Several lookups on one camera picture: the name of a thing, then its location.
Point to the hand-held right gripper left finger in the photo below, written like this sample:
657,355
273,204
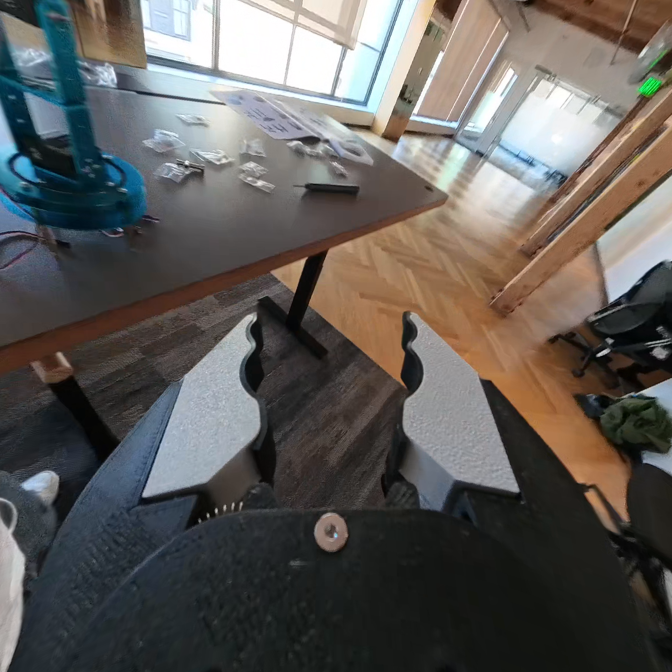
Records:
210,430

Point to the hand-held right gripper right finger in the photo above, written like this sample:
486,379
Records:
451,430

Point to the blue toy robot arm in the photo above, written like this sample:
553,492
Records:
68,173

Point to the dark wooden desk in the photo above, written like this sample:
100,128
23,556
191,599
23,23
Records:
220,236

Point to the dark neighbouring desk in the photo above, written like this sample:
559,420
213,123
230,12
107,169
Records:
157,84

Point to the white shoe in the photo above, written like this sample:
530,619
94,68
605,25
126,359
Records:
42,485

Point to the green cloth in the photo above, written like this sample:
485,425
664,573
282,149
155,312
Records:
635,422

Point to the black office chair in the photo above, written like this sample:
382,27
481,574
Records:
648,504
635,320

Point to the white cloth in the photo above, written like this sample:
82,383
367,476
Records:
9,577

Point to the wooden beam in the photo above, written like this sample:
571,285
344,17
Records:
593,210

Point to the small metal socket wrench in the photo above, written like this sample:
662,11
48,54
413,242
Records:
190,164

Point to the black screwdriver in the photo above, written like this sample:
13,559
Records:
330,188

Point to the scatter of small plastic bags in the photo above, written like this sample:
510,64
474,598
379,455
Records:
210,156

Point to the glass door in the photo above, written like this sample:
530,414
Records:
546,126

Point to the printed instruction sheet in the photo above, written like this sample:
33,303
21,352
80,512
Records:
278,118

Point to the crumpled clear plastic bag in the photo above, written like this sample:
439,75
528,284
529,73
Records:
99,73

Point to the large window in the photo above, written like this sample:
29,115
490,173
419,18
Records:
252,42

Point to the green exit sign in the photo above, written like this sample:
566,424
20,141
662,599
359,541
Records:
650,86

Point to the brown cardboard box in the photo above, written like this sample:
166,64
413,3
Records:
110,31

